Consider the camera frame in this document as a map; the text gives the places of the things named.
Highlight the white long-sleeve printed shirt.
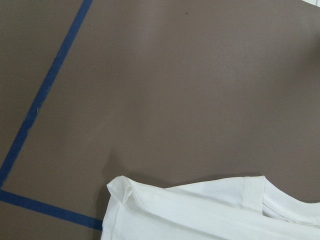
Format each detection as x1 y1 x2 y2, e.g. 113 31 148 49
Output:
101 176 320 240

